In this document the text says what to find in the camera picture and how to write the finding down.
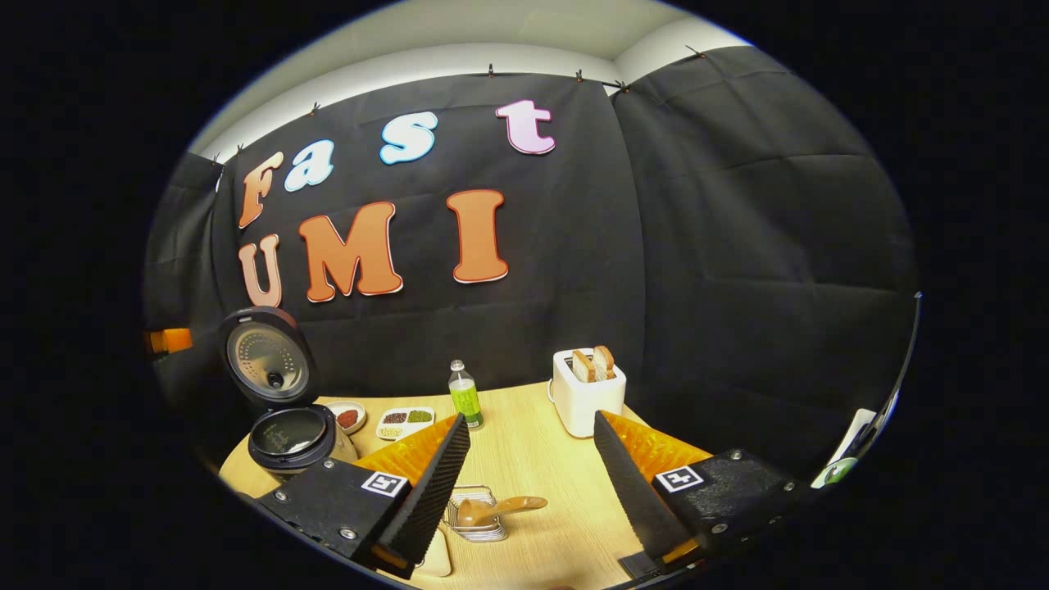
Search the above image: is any white divided bean dish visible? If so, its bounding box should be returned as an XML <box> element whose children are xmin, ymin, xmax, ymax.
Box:
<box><xmin>376</xmin><ymin>407</ymin><xmax>435</xmax><ymax>442</ymax></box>

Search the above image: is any black backdrop cloth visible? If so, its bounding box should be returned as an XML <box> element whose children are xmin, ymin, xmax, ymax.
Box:
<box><xmin>143</xmin><ymin>47</ymin><xmax>919</xmax><ymax>492</ymax></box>

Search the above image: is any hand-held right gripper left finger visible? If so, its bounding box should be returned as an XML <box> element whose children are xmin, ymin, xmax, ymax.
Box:
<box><xmin>258</xmin><ymin>414</ymin><xmax>470</xmax><ymax>579</ymax></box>

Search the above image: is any black rice cooker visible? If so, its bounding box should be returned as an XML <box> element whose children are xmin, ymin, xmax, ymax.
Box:
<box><xmin>219</xmin><ymin>307</ymin><xmax>359</xmax><ymax>483</ymax></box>

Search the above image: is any small round bean dish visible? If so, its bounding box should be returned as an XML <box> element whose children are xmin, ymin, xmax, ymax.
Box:
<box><xmin>326</xmin><ymin>401</ymin><xmax>367</xmax><ymax>434</ymax></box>

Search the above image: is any cream square rice dish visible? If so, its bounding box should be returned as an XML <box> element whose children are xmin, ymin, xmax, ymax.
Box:
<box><xmin>414</xmin><ymin>529</ymin><xmax>453</xmax><ymax>579</ymax></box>

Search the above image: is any wooden spoon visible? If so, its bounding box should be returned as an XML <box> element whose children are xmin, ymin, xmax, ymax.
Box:
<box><xmin>457</xmin><ymin>496</ymin><xmax>548</xmax><ymax>527</ymax></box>

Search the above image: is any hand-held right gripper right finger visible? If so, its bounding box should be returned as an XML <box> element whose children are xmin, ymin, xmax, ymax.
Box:
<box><xmin>594</xmin><ymin>410</ymin><xmax>808</xmax><ymax>566</ymax></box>

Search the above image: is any white toaster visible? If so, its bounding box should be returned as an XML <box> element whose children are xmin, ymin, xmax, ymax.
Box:
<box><xmin>551</xmin><ymin>348</ymin><xmax>627</xmax><ymax>438</ymax></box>

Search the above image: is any green drink bottle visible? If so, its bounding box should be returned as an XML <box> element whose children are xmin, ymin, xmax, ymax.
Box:
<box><xmin>448</xmin><ymin>360</ymin><xmax>484</xmax><ymax>430</ymax></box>

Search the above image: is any wire chopstick holder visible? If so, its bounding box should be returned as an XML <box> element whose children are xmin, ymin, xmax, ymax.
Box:
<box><xmin>447</xmin><ymin>486</ymin><xmax>509</xmax><ymax>542</ymax></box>

